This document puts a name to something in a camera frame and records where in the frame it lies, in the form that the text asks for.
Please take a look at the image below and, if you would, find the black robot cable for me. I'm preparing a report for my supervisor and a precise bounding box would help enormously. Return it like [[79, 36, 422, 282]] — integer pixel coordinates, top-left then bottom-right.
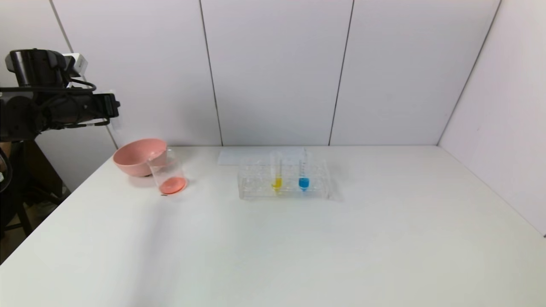
[[0, 78, 97, 93]]

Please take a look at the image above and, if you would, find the pink bowl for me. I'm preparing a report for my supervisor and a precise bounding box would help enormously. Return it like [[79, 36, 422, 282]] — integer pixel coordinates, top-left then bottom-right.
[[113, 138, 168, 177]]

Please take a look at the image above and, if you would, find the white paper sheet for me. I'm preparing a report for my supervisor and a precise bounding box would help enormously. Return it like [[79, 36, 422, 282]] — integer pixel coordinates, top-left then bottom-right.
[[218, 148, 305, 166]]

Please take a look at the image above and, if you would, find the clear plastic test tube rack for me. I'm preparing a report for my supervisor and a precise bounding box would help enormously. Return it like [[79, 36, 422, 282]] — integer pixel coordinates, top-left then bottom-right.
[[238, 156, 330, 200]]

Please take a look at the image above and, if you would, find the clear glass beaker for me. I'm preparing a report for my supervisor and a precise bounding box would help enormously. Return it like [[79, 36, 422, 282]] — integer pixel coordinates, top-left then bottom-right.
[[148, 149, 189, 196]]

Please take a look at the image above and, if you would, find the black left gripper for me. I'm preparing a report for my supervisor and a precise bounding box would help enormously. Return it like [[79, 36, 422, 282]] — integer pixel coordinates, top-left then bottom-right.
[[73, 93, 121, 124]]

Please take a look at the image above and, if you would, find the test tube with blue pigment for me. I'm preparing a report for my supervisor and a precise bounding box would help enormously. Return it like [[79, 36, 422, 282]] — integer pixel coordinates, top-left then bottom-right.
[[298, 148, 309, 191]]

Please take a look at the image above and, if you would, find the test tube with yellow pigment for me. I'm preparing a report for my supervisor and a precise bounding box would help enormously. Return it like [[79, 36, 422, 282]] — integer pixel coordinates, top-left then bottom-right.
[[270, 151, 283, 191]]

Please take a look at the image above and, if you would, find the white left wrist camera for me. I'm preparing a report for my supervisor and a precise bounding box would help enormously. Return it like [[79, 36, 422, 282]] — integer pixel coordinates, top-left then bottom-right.
[[64, 53, 89, 77]]

